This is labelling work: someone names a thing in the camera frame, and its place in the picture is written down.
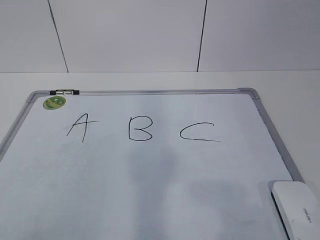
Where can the round green magnet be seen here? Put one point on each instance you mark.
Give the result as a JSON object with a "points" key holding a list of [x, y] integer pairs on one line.
{"points": [[54, 103]]}

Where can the white board eraser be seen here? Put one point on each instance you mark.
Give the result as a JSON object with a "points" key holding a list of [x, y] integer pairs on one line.
{"points": [[299, 209]]}

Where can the black and silver hanger clip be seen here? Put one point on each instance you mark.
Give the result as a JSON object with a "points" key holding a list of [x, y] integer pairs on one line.
{"points": [[64, 92]]}

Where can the white board with grey frame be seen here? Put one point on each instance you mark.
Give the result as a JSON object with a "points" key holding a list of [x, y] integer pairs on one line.
{"points": [[144, 165]]}

